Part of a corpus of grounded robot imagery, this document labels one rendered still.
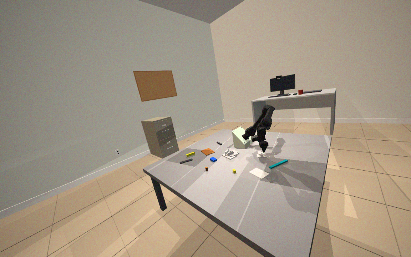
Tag orange flat plate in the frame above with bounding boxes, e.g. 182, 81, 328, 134
201, 148, 215, 156

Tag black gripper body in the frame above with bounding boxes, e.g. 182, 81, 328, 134
257, 133, 268, 147

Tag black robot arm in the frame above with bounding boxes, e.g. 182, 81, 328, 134
242, 104, 275, 142

